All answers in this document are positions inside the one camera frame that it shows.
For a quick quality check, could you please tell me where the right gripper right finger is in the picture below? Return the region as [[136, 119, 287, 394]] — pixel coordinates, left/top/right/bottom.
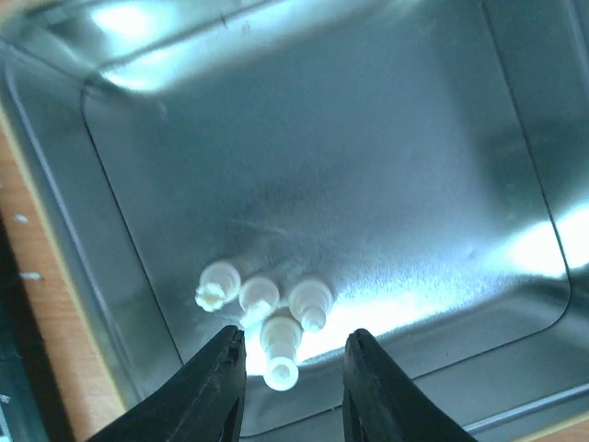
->
[[342, 329, 474, 441]]

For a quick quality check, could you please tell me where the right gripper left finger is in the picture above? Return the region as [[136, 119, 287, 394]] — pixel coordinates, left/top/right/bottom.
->
[[90, 325, 247, 441]]

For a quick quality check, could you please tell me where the white bishop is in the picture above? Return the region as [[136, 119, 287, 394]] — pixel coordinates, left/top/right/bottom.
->
[[288, 277, 334, 332], [260, 315, 303, 391]]

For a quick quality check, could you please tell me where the gold metal tin box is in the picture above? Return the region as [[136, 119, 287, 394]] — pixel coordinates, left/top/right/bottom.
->
[[1, 1, 588, 441]]

